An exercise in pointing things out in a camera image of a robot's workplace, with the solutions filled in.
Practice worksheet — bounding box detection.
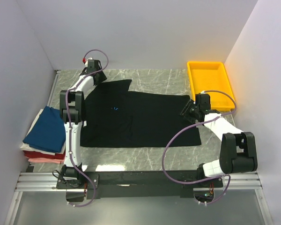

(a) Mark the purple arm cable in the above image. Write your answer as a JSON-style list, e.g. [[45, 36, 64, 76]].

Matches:
[[65, 49, 109, 209], [162, 90, 237, 205]]

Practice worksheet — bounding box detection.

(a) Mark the folded red t shirt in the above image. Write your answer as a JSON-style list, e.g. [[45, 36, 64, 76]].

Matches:
[[23, 150, 65, 160]]

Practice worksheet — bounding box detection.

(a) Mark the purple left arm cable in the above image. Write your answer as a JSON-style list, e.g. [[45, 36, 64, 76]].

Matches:
[[65, 49, 109, 209]]

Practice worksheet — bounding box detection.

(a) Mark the folded white t shirt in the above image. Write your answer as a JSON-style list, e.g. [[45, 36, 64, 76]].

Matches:
[[20, 109, 43, 153]]

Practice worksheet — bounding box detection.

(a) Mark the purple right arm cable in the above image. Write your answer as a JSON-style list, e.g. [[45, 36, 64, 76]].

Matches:
[[162, 90, 237, 205]]

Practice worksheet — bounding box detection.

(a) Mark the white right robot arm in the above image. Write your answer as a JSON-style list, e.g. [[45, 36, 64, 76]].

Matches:
[[180, 90, 258, 187]]

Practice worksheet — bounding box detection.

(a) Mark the aluminium rail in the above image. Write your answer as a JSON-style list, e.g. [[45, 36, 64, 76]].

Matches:
[[15, 172, 263, 192]]

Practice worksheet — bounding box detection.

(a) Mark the black t shirt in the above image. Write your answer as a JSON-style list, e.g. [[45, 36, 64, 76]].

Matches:
[[80, 80, 190, 148]]

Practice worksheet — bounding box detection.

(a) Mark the black base crossbar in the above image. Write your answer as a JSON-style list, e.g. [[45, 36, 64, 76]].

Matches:
[[56, 170, 223, 200]]

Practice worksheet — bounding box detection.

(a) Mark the folded blue t shirt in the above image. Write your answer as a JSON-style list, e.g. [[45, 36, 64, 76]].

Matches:
[[23, 106, 66, 153]]

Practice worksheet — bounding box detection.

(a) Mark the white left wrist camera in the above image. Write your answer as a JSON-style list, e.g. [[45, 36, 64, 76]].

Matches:
[[82, 57, 93, 64]]

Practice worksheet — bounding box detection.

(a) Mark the yellow plastic bin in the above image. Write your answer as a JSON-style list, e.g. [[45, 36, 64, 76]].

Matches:
[[187, 61, 235, 112]]

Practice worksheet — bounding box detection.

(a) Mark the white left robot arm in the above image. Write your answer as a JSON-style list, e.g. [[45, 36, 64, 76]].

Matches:
[[59, 58, 107, 188]]

